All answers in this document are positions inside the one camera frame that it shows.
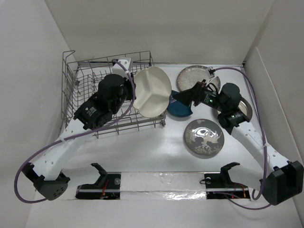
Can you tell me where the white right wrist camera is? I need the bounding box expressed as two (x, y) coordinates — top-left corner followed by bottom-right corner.
(206, 67), (220, 90)

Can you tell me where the silver metal plate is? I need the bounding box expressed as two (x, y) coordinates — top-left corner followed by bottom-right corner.
(238, 97), (253, 120)

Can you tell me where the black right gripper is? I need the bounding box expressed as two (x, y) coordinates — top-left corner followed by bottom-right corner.
(172, 79), (226, 113)

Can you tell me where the speckled beige round plate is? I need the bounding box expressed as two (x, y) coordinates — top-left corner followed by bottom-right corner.
(177, 65), (209, 91)

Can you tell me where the grey tree pattern plate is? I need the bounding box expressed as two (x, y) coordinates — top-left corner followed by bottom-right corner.
(183, 119), (225, 158)

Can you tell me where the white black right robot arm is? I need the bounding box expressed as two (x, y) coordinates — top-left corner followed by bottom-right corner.
(173, 81), (304, 205)

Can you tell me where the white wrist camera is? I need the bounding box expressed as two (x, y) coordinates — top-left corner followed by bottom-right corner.
(206, 67), (220, 90)
(112, 57), (133, 78)

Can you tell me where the silver metal rail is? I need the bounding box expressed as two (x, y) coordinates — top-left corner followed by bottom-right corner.
(76, 189), (249, 193)

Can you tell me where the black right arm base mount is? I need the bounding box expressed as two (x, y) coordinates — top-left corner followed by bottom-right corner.
(199, 162), (250, 200)

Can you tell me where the blue shell shaped dish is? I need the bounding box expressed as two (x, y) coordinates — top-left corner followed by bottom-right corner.
(167, 90), (193, 118)

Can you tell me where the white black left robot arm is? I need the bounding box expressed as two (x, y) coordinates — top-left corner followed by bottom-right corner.
(19, 71), (136, 201)

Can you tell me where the cream divided plate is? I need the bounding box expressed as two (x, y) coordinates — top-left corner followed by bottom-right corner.
(133, 66), (172, 118)

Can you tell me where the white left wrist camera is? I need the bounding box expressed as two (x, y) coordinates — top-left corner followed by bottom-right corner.
(112, 57), (133, 78)

